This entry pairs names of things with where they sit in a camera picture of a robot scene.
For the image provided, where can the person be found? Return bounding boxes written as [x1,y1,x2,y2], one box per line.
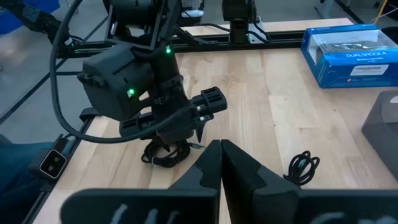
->
[0,133,65,224]

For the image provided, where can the yellow floor cable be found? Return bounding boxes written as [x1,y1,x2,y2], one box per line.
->
[372,0,390,25]

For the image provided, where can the black aluminium frame rail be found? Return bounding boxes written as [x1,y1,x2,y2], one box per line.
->
[55,29,307,60]

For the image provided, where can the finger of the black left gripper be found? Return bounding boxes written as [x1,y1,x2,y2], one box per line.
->
[194,118,208,144]
[152,137,175,154]

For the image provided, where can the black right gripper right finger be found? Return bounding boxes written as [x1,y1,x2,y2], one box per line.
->
[220,139,398,224]

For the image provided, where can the black USB-C cable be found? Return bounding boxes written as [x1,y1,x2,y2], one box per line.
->
[282,150,321,187]
[141,138,206,169]

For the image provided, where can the small table-level camera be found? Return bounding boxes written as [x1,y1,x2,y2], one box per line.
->
[37,148,68,180]

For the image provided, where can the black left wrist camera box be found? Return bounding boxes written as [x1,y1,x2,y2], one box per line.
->
[76,42,156,123]

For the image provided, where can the grey plastic bin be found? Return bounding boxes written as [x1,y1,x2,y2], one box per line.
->
[361,90,398,181]

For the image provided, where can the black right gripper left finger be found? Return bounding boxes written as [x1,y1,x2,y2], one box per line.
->
[60,139,223,224]

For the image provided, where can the blue bin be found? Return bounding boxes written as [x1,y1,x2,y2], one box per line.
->
[300,24,398,90]

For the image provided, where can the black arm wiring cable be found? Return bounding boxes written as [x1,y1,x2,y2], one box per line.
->
[49,0,200,144]

